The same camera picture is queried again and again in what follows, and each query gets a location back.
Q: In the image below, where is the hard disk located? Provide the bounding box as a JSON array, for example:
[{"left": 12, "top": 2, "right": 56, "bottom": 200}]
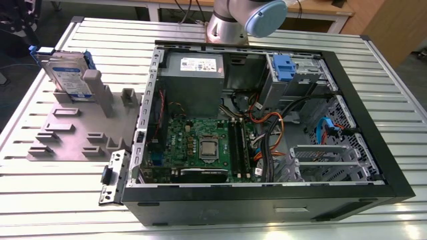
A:
[{"left": 28, "top": 44, "right": 97, "bottom": 103}]

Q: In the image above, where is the silver disk bay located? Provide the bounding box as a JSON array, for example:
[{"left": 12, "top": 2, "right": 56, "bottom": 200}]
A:
[{"left": 288, "top": 143, "right": 380, "bottom": 183}]

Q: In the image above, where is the grey parts rack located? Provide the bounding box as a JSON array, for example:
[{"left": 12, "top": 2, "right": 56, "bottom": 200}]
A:
[{"left": 25, "top": 69, "right": 145, "bottom": 162}]

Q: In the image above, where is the grey power supply unit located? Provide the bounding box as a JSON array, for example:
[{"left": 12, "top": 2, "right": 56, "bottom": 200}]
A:
[{"left": 157, "top": 51, "right": 225, "bottom": 120}]

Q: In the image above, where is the black round knob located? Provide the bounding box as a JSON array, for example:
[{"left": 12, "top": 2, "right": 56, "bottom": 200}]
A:
[{"left": 100, "top": 164, "right": 113, "bottom": 185}]

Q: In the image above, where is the silver hinged slot latch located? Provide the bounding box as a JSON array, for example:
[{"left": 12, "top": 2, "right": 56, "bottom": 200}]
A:
[{"left": 97, "top": 149, "right": 132, "bottom": 207}]

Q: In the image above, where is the green motherboard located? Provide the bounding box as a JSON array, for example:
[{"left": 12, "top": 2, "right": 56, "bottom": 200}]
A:
[{"left": 141, "top": 117, "right": 267, "bottom": 185}]

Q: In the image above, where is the black CPU socket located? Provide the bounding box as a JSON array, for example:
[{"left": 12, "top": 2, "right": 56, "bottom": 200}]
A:
[{"left": 196, "top": 134, "right": 224, "bottom": 165}]

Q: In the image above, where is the silver CPU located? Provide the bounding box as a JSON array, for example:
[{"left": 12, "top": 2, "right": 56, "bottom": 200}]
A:
[{"left": 200, "top": 142, "right": 220, "bottom": 159}]

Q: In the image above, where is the blue plastic drive latch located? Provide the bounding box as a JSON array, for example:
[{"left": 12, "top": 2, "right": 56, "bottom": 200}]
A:
[{"left": 271, "top": 54, "right": 297, "bottom": 83}]

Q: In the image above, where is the silver optical drive bay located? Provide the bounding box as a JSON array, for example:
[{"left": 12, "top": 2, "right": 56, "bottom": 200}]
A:
[{"left": 259, "top": 52, "right": 339, "bottom": 113}]

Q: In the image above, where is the black graphics card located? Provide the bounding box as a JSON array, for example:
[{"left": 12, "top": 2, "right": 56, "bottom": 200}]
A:
[{"left": 169, "top": 166, "right": 231, "bottom": 185}]

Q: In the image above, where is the black RAM slot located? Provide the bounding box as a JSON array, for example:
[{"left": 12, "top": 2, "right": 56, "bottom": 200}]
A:
[
  {"left": 229, "top": 118, "right": 244, "bottom": 177},
  {"left": 239, "top": 119, "right": 253, "bottom": 178}
]

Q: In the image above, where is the wooden desk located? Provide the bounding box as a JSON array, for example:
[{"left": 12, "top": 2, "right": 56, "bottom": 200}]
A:
[{"left": 284, "top": 0, "right": 355, "bottom": 35}]

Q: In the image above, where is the black open PC case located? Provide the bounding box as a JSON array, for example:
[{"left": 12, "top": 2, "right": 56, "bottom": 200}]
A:
[{"left": 120, "top": 38, "right": 416, "bottom": 221}]

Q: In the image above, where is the wooden cabinet panel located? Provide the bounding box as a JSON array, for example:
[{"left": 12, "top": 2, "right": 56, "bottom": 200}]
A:
[{"left": 343, "top": 0, "right": 427, "bottom": 68}]

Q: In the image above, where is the office chair base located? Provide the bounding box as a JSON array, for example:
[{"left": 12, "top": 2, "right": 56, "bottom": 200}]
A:
[{"left": 411, "top": 37, "right": 427, "bottom": 60}]

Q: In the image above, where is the white desk frame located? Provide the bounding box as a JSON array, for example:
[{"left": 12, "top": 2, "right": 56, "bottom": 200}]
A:
[{"left": 43, "top": 0, "right": 161, "bottom": 23}]

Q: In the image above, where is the thin red wire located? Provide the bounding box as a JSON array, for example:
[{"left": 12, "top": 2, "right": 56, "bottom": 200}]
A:
[{"left": 155, "top": 87, "right": 167, "bottom": 129}]

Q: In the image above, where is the orange power wire bundle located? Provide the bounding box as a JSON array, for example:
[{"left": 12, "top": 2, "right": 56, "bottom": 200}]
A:
[{"left": 248, "top": 93, "right": 287, "bottom": 163}]

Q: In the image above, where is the black cable bundle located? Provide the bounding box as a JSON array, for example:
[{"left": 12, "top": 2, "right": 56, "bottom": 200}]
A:
[{"left": 259, "top": 94, "right": 335, "bottom": 183}]

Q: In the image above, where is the blue data wire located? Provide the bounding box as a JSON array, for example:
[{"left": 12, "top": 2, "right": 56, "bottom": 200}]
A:
[{"left": 315, "top": 116, "right": 335, "bottom": 146}]

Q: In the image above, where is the orange wire with black plug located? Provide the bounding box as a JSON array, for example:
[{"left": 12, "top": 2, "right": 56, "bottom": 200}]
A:
[{"left": 331, "top": 123, "right": 360, "bottom": 138}]

